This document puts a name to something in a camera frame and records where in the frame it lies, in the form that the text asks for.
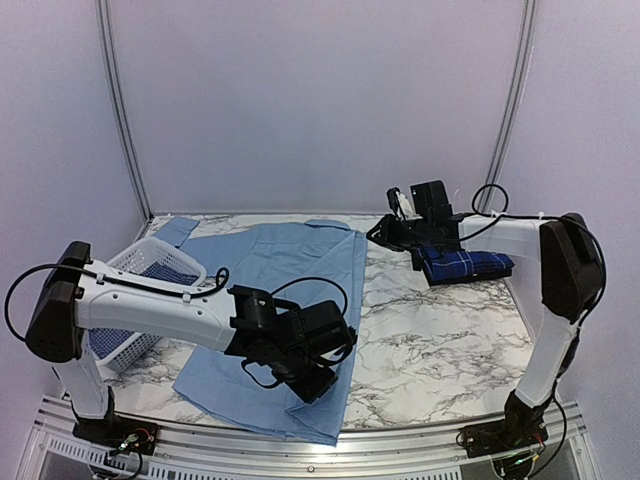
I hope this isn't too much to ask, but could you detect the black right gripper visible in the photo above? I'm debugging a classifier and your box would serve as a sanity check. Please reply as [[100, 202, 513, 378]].
[[365, 214, 432, 253]]

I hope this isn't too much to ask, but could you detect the light blue long sleeve shirt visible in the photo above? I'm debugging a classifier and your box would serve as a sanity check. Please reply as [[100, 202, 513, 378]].
[[155, 217, 367, 446]]

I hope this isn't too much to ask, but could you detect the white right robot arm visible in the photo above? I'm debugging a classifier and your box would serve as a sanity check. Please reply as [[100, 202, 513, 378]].
[[366, 213, 606, 458]]

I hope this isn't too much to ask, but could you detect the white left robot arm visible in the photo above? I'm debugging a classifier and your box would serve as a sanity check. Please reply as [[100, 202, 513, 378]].
[[24, 242, 354, 454]]

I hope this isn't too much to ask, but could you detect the black folded shirt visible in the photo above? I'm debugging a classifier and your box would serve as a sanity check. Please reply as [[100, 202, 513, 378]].
[[412, 248, 515, 288]]

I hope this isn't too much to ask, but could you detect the white plastic basket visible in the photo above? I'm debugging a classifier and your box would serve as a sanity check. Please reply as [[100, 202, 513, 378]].
[[89, 237, 191, 372]]

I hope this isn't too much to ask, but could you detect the blue checked shirt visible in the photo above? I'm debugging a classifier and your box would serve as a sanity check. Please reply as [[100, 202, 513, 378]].
[[90, 256, 206, 371]]

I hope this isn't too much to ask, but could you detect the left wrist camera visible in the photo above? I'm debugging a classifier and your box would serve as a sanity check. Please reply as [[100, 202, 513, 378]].
[[298, 300, 357, 367]]

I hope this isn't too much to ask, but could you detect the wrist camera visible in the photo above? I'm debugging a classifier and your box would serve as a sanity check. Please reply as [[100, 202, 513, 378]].
[[298, 300, 357, 367], [410, 180, 453, 223]]

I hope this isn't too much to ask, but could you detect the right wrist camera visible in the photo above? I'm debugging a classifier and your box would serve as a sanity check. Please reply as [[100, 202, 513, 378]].
[[410, 180, 453, 223]]

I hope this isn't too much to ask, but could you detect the aluminium back table rail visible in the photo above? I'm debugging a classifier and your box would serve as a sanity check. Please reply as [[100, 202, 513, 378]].
[[150, 210, 391, 219]]

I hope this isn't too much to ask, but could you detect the right aluminium corner post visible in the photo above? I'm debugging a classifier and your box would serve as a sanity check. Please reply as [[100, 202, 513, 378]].
[[485, 0, 539, 184]]

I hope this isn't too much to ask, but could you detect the aluminium corner post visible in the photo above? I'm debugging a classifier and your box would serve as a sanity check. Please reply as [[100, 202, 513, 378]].
[[95, 0, 154, 223], [485, 0, 539, 184]]

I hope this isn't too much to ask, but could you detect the aluminium front frame rail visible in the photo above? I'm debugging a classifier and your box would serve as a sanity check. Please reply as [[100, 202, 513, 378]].
[[19, 394, 601, 480]]

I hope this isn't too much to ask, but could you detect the left aluminium corner post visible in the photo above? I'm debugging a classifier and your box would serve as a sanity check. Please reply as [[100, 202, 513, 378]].
[[95, 0, 154, 223]]

